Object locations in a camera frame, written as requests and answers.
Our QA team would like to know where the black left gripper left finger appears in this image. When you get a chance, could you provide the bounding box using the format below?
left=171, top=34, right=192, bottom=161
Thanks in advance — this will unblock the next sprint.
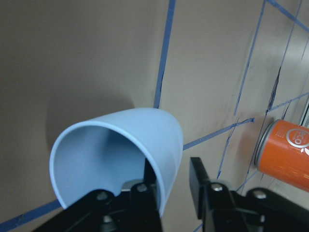
left=35, top=160, right=163, bottom=232

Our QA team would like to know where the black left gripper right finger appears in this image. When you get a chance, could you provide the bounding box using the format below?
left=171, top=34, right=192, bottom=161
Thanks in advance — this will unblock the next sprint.
left=189, top=157, right=309, bottom=232

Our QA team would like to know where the orange can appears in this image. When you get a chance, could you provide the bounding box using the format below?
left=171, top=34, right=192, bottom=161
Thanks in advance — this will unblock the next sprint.
left=254, top=119, right=309, bottom=192

